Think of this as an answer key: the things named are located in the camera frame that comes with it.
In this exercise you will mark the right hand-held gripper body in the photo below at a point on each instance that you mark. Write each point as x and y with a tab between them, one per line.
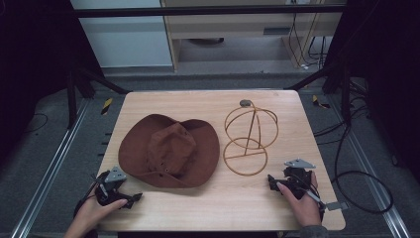
297	178

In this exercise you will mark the person's left hand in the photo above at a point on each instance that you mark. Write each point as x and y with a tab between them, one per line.
92	211

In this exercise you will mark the yellow black striped tape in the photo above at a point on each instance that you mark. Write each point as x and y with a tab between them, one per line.
106	106
318	102

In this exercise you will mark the black curtain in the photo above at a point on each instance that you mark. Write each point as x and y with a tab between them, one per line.
389	66
33	66

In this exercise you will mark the white cabinet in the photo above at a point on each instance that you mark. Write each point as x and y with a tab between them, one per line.
125	43

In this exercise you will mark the metal floor rail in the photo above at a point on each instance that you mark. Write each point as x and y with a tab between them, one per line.
49	178
373	178

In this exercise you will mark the grey flat plug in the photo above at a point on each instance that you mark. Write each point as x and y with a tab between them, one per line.
336	206

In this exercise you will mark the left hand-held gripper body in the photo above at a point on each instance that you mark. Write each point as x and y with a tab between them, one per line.
114	177

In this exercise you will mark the black metal stand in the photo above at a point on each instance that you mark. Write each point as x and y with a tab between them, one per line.
71	99
345	95

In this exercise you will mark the black horizontal frame bar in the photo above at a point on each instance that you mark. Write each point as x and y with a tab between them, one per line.
198	11

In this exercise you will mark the person's right hand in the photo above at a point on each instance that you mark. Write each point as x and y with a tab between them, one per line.
305	210

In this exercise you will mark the brown wide-brim hat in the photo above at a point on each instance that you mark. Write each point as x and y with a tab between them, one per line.
171	148

